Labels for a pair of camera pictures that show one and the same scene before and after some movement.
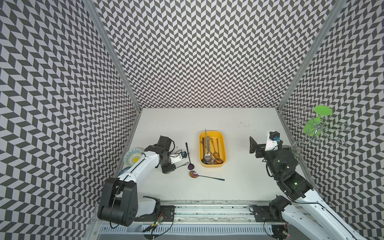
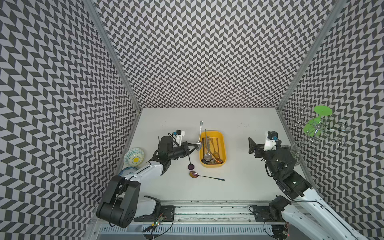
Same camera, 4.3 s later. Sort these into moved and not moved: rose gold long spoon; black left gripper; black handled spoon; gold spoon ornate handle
Moved: black left gripper
Not moved: black handled spoon; gold spoon ornate handle; rose gold long spoon
